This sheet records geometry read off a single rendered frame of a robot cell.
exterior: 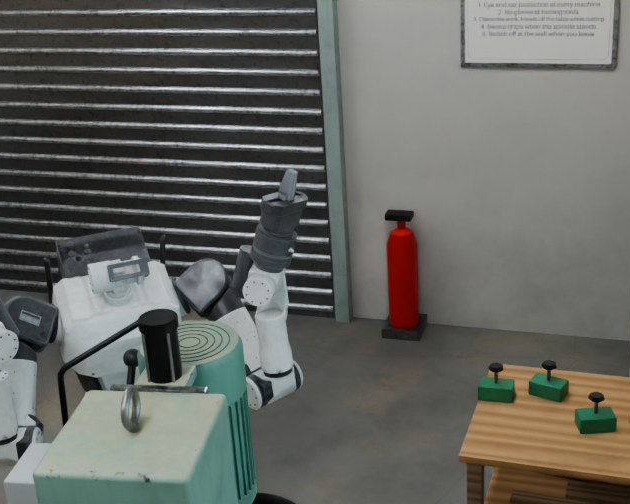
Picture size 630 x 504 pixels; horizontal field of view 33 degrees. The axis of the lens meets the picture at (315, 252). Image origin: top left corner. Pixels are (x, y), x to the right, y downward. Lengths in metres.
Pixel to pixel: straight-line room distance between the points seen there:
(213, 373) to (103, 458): 0.31
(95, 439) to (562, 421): 2.08
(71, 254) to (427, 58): 2.52
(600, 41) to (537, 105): 0.37
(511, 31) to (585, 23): 0.30
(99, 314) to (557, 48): 2.70
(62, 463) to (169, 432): 0.15
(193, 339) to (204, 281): 0.63
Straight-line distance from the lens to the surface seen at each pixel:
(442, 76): 4.65
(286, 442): 4.24
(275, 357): 2.30
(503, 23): 4.54
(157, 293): 2.39
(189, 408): 1.56
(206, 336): 1.78
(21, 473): 1.56
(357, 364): 4.75
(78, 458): 1.49
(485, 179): 4.75
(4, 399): 2.22
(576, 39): 4.52
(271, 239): 2.18
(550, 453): 3.21
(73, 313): 2.36
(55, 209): 5.56
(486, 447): 3.23
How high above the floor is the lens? 2.31
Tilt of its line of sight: 23 degrees down
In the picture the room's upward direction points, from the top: 4 degrees counter-clockwise
